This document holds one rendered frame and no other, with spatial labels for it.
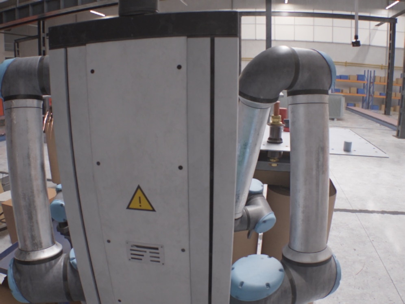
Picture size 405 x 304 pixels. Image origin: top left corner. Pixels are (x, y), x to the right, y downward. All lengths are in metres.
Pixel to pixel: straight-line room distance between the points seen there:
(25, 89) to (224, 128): 0.58
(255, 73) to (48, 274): 0.78
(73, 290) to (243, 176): 0.60
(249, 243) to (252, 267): 0.96
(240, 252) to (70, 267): 1.12
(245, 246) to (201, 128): 1.34
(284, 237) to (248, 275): 0.92
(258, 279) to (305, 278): 0.15
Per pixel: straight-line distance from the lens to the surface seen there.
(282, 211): 1.60
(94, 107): 0.51
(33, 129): 0.84
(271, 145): 1.38
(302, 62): 0.73
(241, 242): 1.71
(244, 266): 0.79
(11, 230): 2.22
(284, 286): 0.80
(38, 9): 13.76
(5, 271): 1.46
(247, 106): 0.73
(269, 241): 1.73
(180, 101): 0.46
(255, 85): 0.69
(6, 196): 3.64
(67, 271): 0.88
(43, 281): 0.90
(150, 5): 0.49
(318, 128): 0.75
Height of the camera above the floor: 1.67
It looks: 14 degrees down
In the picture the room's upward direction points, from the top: straight up
